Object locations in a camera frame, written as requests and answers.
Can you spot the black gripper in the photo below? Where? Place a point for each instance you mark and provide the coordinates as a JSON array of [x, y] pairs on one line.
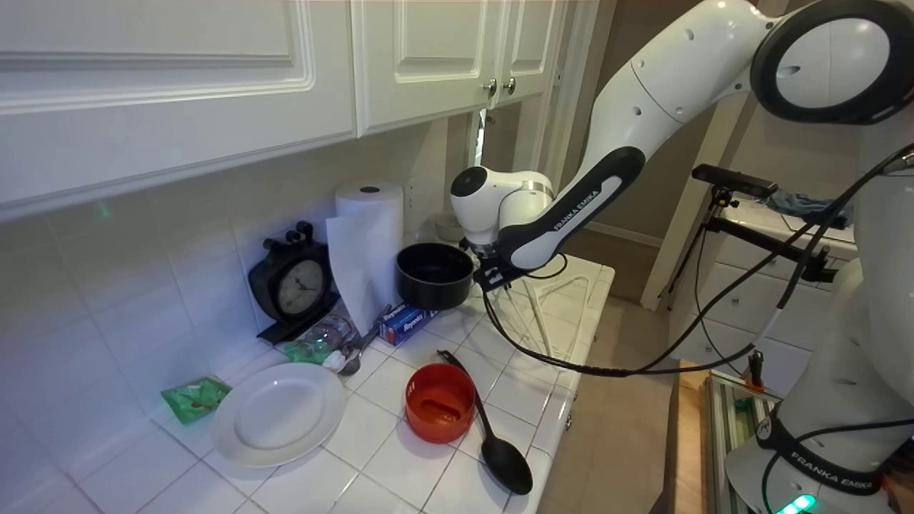
[[497, 266]]

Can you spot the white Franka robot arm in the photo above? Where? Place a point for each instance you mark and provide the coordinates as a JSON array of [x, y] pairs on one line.
[[667, 88]]

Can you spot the blue and orange foil box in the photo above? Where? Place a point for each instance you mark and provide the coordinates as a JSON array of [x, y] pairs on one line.
[[402, 325]]

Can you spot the red measuring cup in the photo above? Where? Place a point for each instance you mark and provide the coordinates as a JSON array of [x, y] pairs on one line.
[[439, 405]]

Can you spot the white paper towel roll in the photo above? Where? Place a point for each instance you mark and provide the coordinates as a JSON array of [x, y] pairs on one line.
[[365, 246]]

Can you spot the black plastic spoon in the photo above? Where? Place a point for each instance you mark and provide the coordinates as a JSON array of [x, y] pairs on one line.
[[504, 462]]

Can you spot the round metal cabinet knob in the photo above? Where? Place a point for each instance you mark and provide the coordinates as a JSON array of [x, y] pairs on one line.
[[508, 88], [489, 91]]

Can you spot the black alarm clock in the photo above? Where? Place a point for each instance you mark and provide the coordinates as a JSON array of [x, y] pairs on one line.
[[297, 288]]

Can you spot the green packet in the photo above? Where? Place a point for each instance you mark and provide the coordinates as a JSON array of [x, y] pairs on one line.
[[307, 352], [195, 402]]

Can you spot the white lower cabinets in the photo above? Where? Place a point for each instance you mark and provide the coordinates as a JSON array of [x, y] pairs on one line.
[[732, 295]]

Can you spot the white cabinets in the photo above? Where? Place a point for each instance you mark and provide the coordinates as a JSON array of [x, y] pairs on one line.
[[732, 295], [188, 88]]

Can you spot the wooden board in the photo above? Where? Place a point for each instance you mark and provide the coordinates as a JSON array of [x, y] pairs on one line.
[[688, 438]]

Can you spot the white plate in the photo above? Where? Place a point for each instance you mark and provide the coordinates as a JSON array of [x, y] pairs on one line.
[[281, 415]]

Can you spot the blue cloth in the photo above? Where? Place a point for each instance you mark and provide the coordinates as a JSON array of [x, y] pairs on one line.
[[809, 206]]

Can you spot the white upper cabinets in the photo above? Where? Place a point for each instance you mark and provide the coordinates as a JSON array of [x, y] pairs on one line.
[[188, 88]]

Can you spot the black camera bar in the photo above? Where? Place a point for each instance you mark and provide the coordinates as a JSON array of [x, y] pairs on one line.
[[732, 179]]

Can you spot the black camera stand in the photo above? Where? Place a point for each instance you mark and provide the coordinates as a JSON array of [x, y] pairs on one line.
[[772, 245]]

